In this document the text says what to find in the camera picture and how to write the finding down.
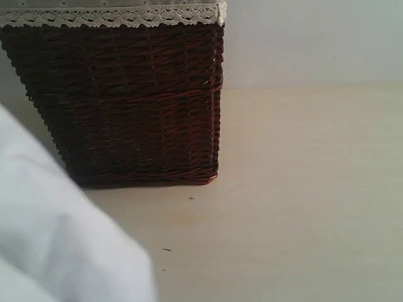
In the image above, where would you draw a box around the dark red wicker basket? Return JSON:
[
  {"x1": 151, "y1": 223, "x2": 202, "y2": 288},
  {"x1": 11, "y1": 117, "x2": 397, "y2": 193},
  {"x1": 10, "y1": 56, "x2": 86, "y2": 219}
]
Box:
[{"x1": 1, "y1": 23, "x2": 224, "y2": 188}]

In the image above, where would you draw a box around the white t-shirt red lettering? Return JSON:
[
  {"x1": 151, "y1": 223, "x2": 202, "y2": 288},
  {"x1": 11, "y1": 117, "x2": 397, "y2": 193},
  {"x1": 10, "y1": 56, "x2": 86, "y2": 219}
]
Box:
[{"x1": 1, "y1": 108, "x2": 158, "y2": 301}]

